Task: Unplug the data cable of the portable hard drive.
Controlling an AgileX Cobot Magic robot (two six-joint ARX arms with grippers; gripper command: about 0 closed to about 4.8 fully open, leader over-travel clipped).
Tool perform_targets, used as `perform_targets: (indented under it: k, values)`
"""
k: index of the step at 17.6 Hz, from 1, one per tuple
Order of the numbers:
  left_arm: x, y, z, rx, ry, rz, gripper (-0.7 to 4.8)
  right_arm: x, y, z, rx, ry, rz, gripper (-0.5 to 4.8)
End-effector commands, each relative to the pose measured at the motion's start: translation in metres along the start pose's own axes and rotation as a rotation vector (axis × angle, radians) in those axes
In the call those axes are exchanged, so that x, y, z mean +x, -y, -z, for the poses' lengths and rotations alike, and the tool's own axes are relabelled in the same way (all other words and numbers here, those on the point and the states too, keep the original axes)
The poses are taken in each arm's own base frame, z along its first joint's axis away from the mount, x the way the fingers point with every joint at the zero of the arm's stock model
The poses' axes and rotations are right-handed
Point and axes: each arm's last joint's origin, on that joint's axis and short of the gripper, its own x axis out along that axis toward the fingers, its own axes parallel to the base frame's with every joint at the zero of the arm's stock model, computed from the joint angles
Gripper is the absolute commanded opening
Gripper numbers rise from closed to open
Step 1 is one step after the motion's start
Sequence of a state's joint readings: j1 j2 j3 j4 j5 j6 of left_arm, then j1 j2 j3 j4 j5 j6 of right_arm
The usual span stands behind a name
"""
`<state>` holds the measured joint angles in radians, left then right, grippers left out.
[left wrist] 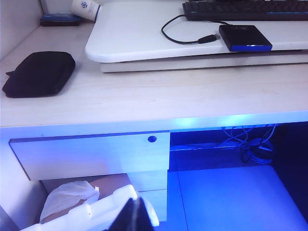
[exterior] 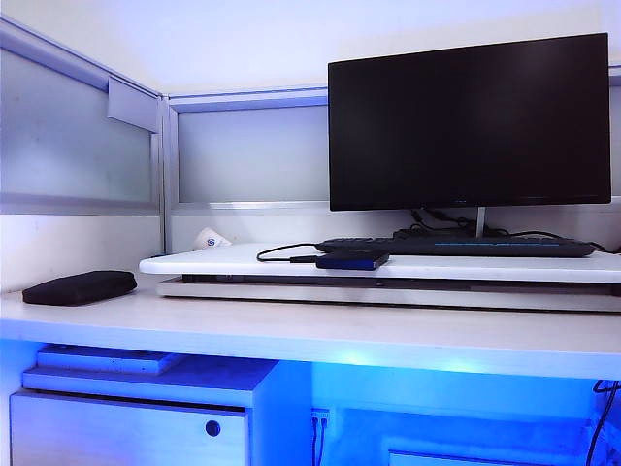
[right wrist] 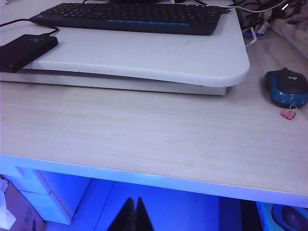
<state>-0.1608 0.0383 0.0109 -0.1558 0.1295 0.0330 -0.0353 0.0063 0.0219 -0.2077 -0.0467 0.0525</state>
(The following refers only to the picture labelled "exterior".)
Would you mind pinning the black computer monitor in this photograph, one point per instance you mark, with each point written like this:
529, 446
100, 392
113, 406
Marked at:
466, 121

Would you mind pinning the grey partition bracket box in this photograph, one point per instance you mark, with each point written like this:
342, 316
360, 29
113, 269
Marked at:
132, 104

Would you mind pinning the silver monitor stand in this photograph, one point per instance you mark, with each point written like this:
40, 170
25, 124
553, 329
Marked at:
481, 223

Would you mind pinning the black portable hard drive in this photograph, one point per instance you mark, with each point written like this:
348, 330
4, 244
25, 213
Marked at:
354, 261

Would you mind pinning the white drawer cabinet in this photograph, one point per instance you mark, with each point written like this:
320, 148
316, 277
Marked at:
121, 427

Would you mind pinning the white paper cup blue logo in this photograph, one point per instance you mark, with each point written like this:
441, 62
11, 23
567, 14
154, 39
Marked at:
211, 239

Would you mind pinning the flat white board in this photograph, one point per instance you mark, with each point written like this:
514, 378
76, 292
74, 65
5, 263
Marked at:
102, 358

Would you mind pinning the grey desk riser base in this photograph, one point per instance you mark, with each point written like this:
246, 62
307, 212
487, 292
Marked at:
291, 291

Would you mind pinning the silver partition corner post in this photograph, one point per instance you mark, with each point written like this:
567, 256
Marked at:
168, 170

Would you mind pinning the frosted partition screen with bracket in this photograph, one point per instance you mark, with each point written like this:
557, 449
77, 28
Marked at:
68, 131

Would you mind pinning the white desk riser board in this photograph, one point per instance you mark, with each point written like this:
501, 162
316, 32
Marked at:
218, 264

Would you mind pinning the black keyboard with blue keys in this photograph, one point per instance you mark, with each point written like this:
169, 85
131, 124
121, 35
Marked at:
485, 247

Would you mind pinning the black soft pouch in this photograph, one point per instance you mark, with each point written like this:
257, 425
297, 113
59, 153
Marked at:
77, 287

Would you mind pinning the wall socket with plugs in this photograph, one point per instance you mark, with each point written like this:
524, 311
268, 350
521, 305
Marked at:
320, 415

